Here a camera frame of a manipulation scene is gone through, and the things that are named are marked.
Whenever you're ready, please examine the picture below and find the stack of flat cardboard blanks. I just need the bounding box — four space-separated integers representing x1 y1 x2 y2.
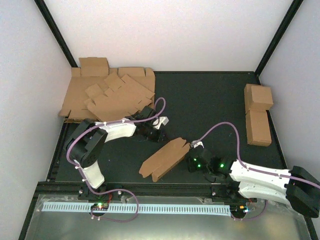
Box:
58 57 156 123

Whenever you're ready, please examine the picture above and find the left black frame post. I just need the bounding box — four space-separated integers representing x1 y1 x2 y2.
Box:
34 0 78 68

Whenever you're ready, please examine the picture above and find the light blue slotted cable duct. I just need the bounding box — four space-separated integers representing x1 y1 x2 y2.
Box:
41 202 231 217

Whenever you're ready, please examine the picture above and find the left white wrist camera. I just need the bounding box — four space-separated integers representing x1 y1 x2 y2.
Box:
152 116 169 130

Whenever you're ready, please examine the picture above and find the black frame post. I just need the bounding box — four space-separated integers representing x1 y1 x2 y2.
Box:
254 0 304 77
34 0 78 68

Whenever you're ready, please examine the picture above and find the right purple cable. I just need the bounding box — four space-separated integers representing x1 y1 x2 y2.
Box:
197 121 320 222

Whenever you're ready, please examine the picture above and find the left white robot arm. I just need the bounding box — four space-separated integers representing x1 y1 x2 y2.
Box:
64 106 169 200

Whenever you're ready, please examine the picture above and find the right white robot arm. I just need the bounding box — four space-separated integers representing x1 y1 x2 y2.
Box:
185 146 320 218

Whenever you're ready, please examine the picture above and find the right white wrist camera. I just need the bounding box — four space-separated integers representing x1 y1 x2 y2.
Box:
190 140 204 149

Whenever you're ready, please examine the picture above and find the cardboard box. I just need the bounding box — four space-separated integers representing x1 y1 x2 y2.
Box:
139 137 190 183
245 109 272 147
244 84 274 113

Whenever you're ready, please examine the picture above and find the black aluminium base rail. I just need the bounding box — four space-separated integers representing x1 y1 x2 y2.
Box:
34 181 256 203

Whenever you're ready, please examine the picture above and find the right black frame post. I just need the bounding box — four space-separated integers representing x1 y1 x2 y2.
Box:
254 0 304 77

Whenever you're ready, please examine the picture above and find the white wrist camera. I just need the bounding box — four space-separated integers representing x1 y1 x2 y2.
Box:
152 116 169 130
190 140 204 149

